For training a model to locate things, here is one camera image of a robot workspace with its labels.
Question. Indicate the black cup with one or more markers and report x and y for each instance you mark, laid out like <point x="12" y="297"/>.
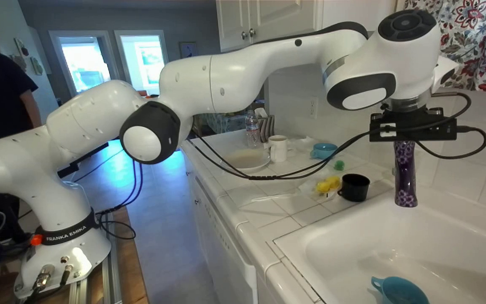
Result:
<point x="354" y="187"/>

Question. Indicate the purple floral dish soap bottle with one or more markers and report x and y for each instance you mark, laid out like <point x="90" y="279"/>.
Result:
<point x="405" y="189"/>

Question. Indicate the small teal bowl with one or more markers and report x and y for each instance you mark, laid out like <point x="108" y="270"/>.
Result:
<point x="322" y="150"/>

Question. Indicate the white kitchen sink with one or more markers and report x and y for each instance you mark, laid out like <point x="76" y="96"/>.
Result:
<point x="439" y="245"/>

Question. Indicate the white upper cabinet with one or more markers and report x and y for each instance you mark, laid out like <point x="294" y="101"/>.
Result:
<point x="241" y="22"/>

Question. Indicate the clear water bottle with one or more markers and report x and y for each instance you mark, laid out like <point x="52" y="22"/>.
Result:
<point x="252" y="132"/>

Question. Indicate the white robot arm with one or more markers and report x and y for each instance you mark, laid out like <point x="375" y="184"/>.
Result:
<point x="398" y="62"/>

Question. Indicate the white plate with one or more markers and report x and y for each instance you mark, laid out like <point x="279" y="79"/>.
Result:
<point x="248" y="159"/>

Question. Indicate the floral window curtain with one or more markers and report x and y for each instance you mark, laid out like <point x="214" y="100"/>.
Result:
<point x="462" y="37"/>

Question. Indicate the yellow sponge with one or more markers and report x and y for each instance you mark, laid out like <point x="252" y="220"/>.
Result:
<point x="324" y="186"/>

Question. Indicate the white flower mug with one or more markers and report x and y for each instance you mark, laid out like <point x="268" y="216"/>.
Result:
<point x="277" y="149"/>

